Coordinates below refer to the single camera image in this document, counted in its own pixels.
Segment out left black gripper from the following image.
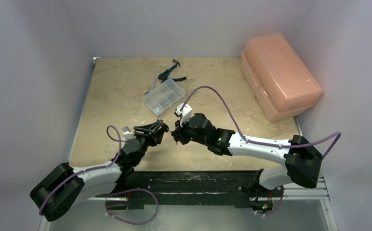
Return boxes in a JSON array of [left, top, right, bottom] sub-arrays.
[[133, 121, 165, 166]]

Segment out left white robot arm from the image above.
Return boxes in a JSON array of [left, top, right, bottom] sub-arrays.
[[29, 120, 169, 221]]

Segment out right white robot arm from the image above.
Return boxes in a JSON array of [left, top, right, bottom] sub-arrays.
[[171, 114, 323, 196]]

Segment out clear plastic screw box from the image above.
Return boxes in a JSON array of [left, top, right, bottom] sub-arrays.
[[142, 78, 186, 116]]

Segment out silver wrench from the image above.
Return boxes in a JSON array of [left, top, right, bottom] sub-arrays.
[[149, 72, 161, 90]]

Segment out small hammer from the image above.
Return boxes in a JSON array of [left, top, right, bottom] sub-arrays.
[[172, 59, 181, 67]]

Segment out pink plastic storage box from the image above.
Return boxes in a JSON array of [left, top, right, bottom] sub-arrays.
[[240, 33, 323, 122]]

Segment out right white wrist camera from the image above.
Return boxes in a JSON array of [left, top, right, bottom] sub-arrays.
[[174, 103, 193, 127]]

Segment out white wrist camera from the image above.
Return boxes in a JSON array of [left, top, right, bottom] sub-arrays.
[[174, 103, 193, 127], [122, 126, 135, 142]]

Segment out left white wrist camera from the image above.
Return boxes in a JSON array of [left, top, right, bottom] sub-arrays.
[[122, 126, 135, 142]]

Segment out blue handled pliers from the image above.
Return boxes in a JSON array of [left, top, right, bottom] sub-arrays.
[[157, 63, 187, 83]]

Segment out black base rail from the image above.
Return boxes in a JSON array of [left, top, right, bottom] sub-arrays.
[[98, 169, 287, 212]]

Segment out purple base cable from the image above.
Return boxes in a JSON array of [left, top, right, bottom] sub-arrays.
[[105, 187, 159, 226]]

